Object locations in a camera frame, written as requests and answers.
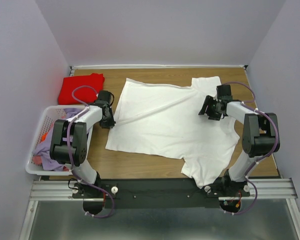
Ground white plastic laundry basket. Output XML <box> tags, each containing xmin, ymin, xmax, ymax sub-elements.
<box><xmin>25</xmin><ymin>105</ymin><xmax>85</xmax><ymax>176</ymax></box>

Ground folded red t-shirt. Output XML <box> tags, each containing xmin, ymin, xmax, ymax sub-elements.
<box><xmin>57</xmin><ymin>72</ymin><xmax>106</xmax><ymax>106</ymax></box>

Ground aluminium rail frame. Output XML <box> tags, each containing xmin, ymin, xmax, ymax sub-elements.
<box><xmin>20</xmin><ymin>178</ymin><xmax>300</xmax><ymax>240</ymax></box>

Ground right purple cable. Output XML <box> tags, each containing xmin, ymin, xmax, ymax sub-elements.
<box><xmin>224</xmin><ymin>81</ymin><xmax>281</xmax><ymax>216</ymax></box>

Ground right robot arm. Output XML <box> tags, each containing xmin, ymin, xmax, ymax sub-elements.
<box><xmin>199</xmin><ymin>84</ymin><xmax>280</xmax><ymax>197</ymax></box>

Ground lavender t-shirt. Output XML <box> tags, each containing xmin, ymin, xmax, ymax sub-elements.
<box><xmin>32</xmin><ymin>107</ymin><xmax>85</xmax><ymax>172</ymax></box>

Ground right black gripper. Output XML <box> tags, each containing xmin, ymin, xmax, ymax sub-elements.
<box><xmin>198</xmin><ymin>95</ymin><xmax>222</xmax><ymax>122</ymax></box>

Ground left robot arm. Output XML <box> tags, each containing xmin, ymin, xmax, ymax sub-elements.
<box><xmin>49</xmin><ymin>90</ymin><xmax>116</xmax><ymax>198</ymax></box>

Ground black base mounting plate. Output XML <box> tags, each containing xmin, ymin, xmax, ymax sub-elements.
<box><xmin>72</xmin><ymin>178</ymin><xmax>250</xmax><ymax>209</ymax></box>

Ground white t-shirt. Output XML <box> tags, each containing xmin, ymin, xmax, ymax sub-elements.
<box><xmin>105</xmin><ymin>76</ymin><xmax>239</xmax><ymax>188</ymax></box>

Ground orange pink garment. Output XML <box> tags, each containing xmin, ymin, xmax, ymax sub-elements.
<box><xmin>31</xmin><ymin>132</ymin><xmax>73</xmax><ymax>173</ymax></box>

